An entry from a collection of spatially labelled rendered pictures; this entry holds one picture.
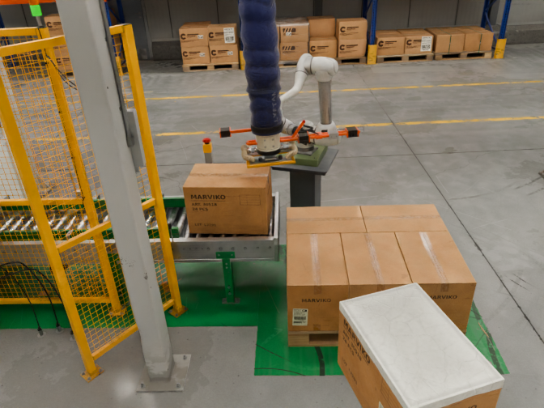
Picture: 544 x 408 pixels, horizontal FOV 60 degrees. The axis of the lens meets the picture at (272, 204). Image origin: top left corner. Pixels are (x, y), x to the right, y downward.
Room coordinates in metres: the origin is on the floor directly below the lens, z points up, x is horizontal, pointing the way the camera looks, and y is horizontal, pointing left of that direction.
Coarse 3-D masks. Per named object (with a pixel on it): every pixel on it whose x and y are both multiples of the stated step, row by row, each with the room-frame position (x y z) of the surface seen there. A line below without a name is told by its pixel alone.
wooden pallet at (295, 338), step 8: (288, 336) 2.36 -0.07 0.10; (296, 336) 2.36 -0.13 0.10; (304, 336) 2.35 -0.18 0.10; (312, 336) 2.42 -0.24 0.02; (320, 336) 2.42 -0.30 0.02; (328, 336) 2.42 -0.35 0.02; (336, 336) 2.41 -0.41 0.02; (288, 344) 2.36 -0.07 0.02; (296, 344) 2.36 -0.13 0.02; (304, 344) 2.35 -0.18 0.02; (312, 344) 2.35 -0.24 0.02; (320, 344) 2.35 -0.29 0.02; (328, 344) 2.34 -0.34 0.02; (336, 344) 2.34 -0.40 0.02
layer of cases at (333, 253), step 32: (288, 224) 3.09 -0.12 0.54; (320, 224) 3.07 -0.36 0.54; (352, 224) 3.04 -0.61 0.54; (384, 224) 3.02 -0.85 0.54; (416, 224) 3.00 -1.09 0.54; (288, 256) 2.68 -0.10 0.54; (320, 256) 2.66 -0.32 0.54; (352, 256) 2.64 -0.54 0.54; (384, 256) 2.62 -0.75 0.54; (416, 256) 2.61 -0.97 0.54; (448, 256) 2.59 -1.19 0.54; (288, 288) 2.36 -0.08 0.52; (320, 288) 2.35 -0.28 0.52; (352, 288) 2.34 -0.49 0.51; (384, 288) 2.33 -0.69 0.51; (448, 288) 2.31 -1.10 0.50; (288, 320) 2.36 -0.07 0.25; (320, 320) 2.35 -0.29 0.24
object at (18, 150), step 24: (120, 24) 2.76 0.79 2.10; (0, 48) 2.25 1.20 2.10; (24, 48) 2.33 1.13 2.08; (24, 72) 2.32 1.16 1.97; (0, 96) 2.18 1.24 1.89; (144, 96) 2.78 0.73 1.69; (144, 120) 2.75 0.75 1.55; (144, 144) 2.75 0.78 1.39; (24, 168) 2.19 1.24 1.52; (72, 192) 2.37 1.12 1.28; (144, 192) 2.71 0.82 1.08; (48, 240) 2.18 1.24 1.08; (72, 240) 2.29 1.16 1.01; (168, 240) 2.77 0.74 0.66; (168, 264) 2.74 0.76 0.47; (72, 312) 2.19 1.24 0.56; (96, 312) 2.32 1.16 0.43; (168, 312) 2.76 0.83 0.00; (120, 336) 2.39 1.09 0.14
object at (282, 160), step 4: (280, 156) 3.02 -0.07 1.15; (284, 156) 3.06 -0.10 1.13; (292, 156) 3.06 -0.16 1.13; (248, 160) 3.05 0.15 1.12; (256, 160) 3.03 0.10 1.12; (260, 160) 3.01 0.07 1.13; (264, 160) 3.02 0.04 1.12; (268, 160) 3.01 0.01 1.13; (272, 160) 3.01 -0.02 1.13; (276, 160) 3.00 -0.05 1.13; (280, 160) 3.00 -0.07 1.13; (284, 160) 3.00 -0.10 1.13; (288, 160) 3.00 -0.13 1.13; (292, 160) 2.99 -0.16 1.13; (248, 164) 2.98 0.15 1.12; (252, 164) 2.98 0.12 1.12; (256, 164) 2.97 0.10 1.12; (260, 164) 2.97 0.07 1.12; (264, 164) 2.97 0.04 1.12; (268, 164) 2.97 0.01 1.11; (272, 164) 2.98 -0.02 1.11; (276, 164) 2.98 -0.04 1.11; (280, 164) 2.98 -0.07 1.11
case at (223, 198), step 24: (216, 168) 3.30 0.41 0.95; (240, 168) 3.28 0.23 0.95; (264, 168) 3.26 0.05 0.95; (192, 192) 3.01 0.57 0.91; (216, 192) 2.99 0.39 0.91; (240, 192) 2.97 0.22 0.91; (264, 192) 2.95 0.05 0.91; (192, 216) 3.01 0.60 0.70; (216, 216) 2.99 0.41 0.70; (240, 216) 2.97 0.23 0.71; (264, 216) 2.95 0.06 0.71
